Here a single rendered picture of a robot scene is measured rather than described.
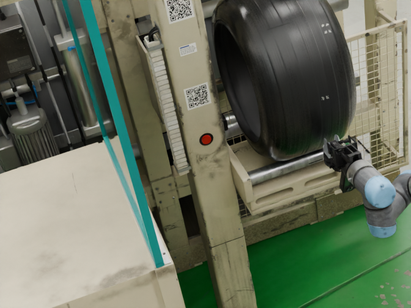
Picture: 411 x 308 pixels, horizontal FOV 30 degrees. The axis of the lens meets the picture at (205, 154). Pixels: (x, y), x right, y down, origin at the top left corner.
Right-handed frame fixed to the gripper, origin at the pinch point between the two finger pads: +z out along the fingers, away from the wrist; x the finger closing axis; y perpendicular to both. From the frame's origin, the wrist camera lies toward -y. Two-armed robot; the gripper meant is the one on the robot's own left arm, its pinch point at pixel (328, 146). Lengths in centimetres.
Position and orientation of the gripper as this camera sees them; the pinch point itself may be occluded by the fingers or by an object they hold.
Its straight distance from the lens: 234.8
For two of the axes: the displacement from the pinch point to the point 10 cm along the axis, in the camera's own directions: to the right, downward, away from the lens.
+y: -2.0, -8.5, -4.9
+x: -9.4, 3.2, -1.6
